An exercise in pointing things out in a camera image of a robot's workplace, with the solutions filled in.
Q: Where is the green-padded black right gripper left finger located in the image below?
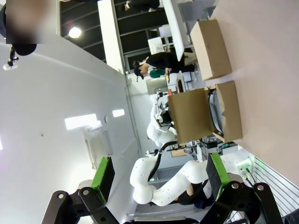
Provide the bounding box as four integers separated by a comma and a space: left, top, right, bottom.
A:
41, 156, 119, 224

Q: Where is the ceiling air conditioner vent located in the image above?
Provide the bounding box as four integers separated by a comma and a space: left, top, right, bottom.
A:
82, 120, 114, 170

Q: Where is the round ceiling light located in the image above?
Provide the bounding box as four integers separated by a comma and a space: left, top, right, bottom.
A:
68, 26, 82, 39

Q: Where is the white slatted panel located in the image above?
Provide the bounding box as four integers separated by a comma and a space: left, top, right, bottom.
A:
253, 155, 299, 218

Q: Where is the cardboard box with stapler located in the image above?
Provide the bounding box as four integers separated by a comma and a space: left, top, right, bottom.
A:
167, 80, 244, 143

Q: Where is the person in black sweater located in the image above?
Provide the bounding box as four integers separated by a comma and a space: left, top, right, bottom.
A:
0, 0, 57, 57

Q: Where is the green garment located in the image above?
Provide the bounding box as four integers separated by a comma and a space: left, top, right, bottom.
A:
149, 69, 165, 79

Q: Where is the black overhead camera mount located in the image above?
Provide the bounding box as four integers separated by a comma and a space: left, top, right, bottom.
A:
2, 46, 20, 71

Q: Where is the large rectangular ceiling light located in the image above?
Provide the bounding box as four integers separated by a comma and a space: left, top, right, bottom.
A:
64, 113, 98, 131

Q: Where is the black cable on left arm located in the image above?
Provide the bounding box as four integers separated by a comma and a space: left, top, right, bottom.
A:
147, 140, 178, 182

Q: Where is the white table with round legs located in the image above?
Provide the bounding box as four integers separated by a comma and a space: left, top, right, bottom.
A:
162, 0, 188, 62

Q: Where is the bystander in black, white sneakers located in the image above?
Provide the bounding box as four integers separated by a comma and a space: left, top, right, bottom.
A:
125, 0, 162, 13

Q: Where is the bystander in black cap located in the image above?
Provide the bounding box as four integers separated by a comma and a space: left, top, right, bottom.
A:
132, 51, 196, 82

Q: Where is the green-padded black right gripper right finger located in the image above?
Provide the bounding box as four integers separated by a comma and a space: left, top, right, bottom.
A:
200, 153, 284, 224

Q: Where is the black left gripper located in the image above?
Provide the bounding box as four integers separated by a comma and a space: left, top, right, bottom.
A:
159, 111, 173, 125

